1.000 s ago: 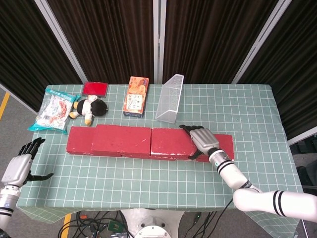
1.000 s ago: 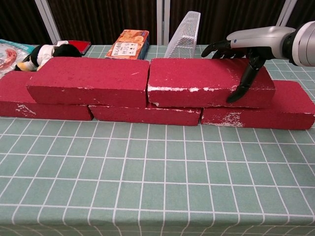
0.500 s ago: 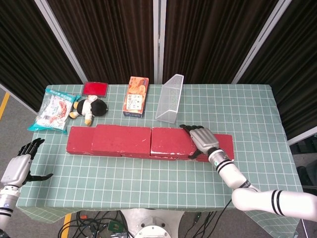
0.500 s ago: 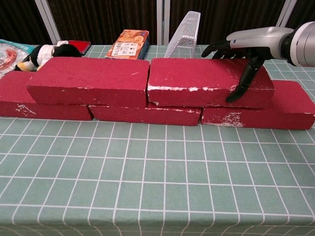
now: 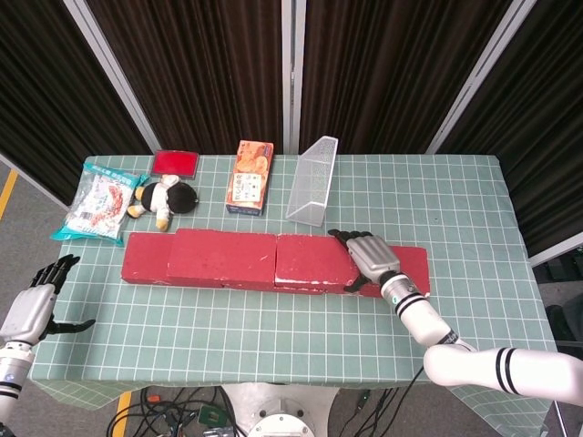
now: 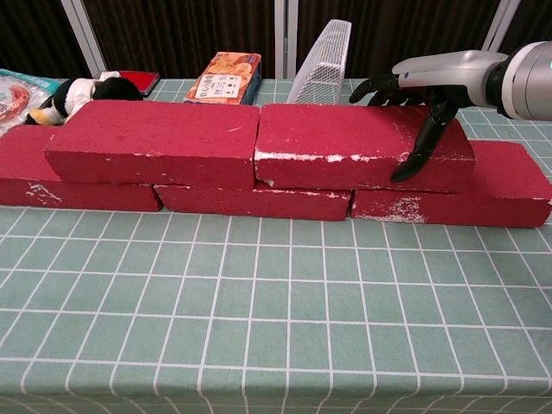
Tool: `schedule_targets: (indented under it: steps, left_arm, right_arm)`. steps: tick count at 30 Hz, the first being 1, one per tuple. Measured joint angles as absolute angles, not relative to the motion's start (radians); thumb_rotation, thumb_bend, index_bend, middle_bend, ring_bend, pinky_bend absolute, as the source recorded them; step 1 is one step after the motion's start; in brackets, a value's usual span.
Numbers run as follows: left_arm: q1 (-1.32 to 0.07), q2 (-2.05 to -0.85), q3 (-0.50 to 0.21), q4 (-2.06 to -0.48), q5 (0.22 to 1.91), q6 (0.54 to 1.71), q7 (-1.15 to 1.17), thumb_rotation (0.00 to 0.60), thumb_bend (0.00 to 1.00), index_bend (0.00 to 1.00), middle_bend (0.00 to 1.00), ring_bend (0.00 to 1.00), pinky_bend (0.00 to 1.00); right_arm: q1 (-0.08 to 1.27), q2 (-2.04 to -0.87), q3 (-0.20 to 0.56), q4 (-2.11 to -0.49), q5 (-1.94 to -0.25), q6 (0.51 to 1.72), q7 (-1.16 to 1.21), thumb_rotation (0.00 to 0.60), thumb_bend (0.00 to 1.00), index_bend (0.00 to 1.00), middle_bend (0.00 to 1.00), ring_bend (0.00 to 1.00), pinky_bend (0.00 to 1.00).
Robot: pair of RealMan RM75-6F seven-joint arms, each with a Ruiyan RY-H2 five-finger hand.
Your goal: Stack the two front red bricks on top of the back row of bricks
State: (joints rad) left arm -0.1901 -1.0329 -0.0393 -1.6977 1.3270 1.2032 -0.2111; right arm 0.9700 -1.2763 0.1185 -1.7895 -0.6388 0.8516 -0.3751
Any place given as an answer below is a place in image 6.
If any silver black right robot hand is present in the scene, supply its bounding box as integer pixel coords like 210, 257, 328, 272
348, 49, 505, 183

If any red brick with chipped edge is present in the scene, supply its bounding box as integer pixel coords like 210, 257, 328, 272
254, 103, 478, 194

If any red brick with thin scratch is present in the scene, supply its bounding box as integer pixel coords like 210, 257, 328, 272
44, 100, 261, 190

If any dark ribbed partition panel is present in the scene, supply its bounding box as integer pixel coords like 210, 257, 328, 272
285, 0, 512, 80
0, 0, 94, 81
71, 0, 286, 80
482, 0, 552, 53

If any red foam brick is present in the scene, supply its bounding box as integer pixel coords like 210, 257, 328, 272
351, 140, 552, 229
154, 180, 353, 222
0, 124, 164, 212

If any orange and blue cookie box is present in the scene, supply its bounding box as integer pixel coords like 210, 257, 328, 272
184, 52, 263, 106

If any green checked tablecloth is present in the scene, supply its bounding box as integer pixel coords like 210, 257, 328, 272
0, 77, 552, 414

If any red flat ink pad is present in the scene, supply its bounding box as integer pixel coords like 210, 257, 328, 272
93, 70, 160, 97

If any black white penguin plush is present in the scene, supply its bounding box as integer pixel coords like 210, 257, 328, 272
24, 71, 145, 126

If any teal white snack bag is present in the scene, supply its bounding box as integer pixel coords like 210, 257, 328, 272
0, 68, 65, 137

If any white mesh wire rack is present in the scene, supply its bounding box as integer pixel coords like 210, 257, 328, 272
286, 18, 353, 106

